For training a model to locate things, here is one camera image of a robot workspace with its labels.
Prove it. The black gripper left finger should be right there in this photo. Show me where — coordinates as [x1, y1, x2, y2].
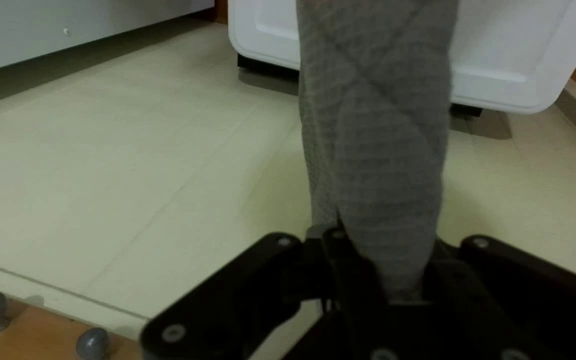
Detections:
[137, 224, 395, 360]

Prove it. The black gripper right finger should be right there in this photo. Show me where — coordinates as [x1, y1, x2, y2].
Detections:
[423, 232, 576, 360]

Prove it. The grey quilted oven glove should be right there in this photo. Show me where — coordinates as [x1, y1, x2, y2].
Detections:
[294, 0, 461, 306]

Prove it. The wooden peg rack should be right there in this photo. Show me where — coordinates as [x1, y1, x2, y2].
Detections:
[0, 280, 143, 360]

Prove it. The white plastic storage bin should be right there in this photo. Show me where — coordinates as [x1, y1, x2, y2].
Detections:
[226, 0, 576, 116]

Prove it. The white refrigerator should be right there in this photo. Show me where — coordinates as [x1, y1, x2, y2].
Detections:
[0, 0, 215, 79]

